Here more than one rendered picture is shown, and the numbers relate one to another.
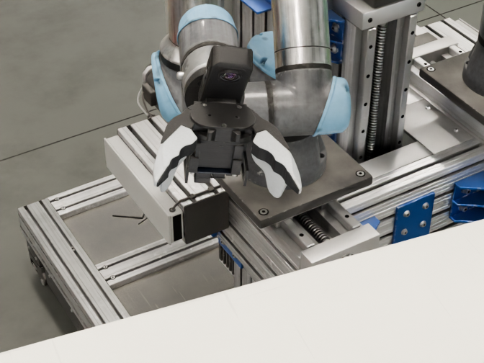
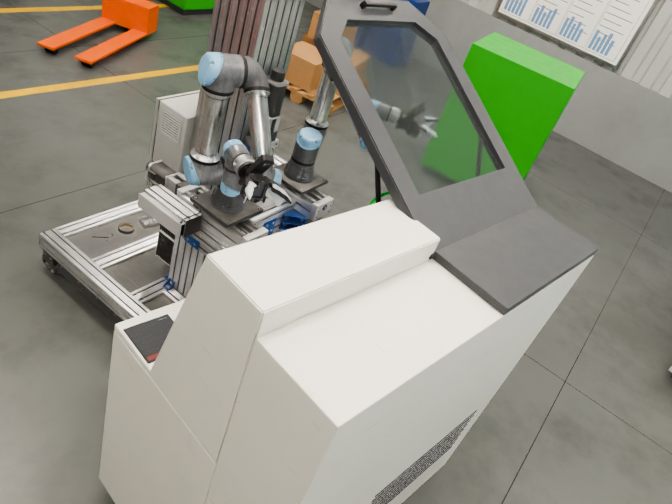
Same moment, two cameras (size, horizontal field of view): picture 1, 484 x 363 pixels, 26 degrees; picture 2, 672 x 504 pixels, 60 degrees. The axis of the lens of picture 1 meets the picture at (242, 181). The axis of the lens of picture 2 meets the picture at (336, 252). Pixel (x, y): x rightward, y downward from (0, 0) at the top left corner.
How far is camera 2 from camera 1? 0.93 m
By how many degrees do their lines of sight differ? 28
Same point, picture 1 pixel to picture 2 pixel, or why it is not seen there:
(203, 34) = (240, 150)
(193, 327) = (303, 233)
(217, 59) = (264, 158)
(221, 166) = (258, 195)
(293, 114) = not seen: hidden behind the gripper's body
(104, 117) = (61, 190)
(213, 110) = (257, 176)
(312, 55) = not seen: hidden behind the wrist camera
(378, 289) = (345, 224)
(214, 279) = (151, 264)
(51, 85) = (24, 172)
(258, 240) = (217, 234)
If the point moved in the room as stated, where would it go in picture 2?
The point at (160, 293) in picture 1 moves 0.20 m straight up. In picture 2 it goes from (127, 271) to (130, 243)
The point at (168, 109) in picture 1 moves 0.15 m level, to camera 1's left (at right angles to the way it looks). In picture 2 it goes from (194, 179) to (154, 177)
